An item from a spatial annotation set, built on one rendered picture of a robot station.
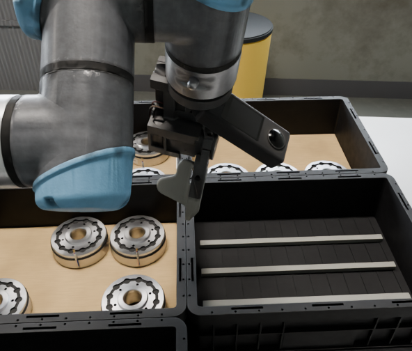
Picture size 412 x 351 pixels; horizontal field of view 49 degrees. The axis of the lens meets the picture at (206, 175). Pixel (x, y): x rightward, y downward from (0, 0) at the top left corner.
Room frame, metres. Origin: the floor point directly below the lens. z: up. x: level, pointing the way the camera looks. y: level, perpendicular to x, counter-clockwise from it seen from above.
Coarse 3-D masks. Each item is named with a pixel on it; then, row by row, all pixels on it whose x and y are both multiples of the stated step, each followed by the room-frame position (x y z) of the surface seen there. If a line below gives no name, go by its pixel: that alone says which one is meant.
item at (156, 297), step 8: (120, 280) 0.47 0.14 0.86; (128, 280) 0.48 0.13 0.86; (136, 280) 0.48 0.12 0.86; (144, 280) 0.47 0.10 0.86; (152, 280) 0.47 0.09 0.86; (112, 288) 0.46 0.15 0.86; (120, 288) 0.46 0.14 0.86; (144, 288) 0.46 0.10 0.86; (152, 288) 0.46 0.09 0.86; (160, 288) 0.46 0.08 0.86; (104, 296) 0.44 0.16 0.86; (112, 296) 0.44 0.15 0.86; (152, 296) 0.44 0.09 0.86; (160, 296) 0.44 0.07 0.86; (104, 304) 0.43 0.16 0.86; (112, 304) 0.43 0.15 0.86; (152, 304) 0.43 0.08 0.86; (160, 304) 0.43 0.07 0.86
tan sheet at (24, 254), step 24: (0, 240) 0.59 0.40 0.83; (24, 240) 0.59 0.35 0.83; (48, 240) 0.59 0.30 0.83; (168, 240) 0.59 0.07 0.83; (0, 264) 0.53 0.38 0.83; (24, 264) 0.53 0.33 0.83; (48, 264) 0.53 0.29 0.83; (96, 264) 0.53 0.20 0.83; (120, 264) 0.53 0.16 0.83; (168, 264) 0.53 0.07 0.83; (48, 288) 0.48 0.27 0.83; (72, 288) 0.48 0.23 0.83; (96, 288) 0.48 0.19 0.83; (168, 288) 0.48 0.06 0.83; (48, 312) 0.43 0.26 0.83
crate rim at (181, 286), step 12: (132, 180) 0.65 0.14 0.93; (144, 180) 0.65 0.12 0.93; (156, 180) 0.65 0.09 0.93; (180, 204) 0.60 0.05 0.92; (180, 216) 0.57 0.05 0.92; (180, 228) 0.53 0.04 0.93; (180, 240) 0.50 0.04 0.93; (180, 252) 0.48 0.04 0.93; (180, 264) 0.46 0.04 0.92; (180, 276) 0.44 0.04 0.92; (180, 288) 0.41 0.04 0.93; (180, 300) 0.39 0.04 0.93; (72, 312) 0.37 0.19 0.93; (84, 312) 0.37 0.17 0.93; (96, 312) 0.37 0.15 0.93; (108, 312) 0.37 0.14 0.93; (120, 312) 0.37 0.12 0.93; (132, 312) 0.37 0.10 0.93; (144, 312) 0.37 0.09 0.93; (156, 312) 0.37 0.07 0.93; (168, 312) 0.37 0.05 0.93; (180, 312) 0.37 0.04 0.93; (0, 324) 0.35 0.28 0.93
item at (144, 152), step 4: (140, 132) 0.92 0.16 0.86; (144, 132) 0.92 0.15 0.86; (136, 136) 0.90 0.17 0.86; (140, 136) 0.90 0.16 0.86; (136, 140) 0.88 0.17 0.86; (136, 144) 0.87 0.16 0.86; (136, 148) 0.85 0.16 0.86; (140, 148) 0.85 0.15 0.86; (144, 148) 0.85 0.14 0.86; (136, 152) 0.84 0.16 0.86; (140, 152) 0.84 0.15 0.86; (144, 152) 0.84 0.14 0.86; (148, 152) 0.84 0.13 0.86; (152, 152) 0.84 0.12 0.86; (156, 152) 0.84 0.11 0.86; (140, 156) 0.83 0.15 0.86; (144, 156) 0.82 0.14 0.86; (148, 156) 0.83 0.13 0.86; (152, 156) 0.83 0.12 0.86
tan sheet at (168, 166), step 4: (168, 160) 0.85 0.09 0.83; (172, 160) 0.85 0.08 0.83; (160, 164) 0.83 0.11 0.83; (164, 164) 0.83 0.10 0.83; (168, 164) 0.83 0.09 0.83; (172, 164) 0.83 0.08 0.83; (136, 168) 0.82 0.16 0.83; (156, 168) 0.82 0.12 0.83; (160, 168) 0.82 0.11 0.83; (164, 168) 0.82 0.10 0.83; (168, 168) 0.82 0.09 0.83; (172, 168) 0.82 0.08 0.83; (164, 172) 0.80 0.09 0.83; (168, 172) 0.80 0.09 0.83; (172, 172) 0.80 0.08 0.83
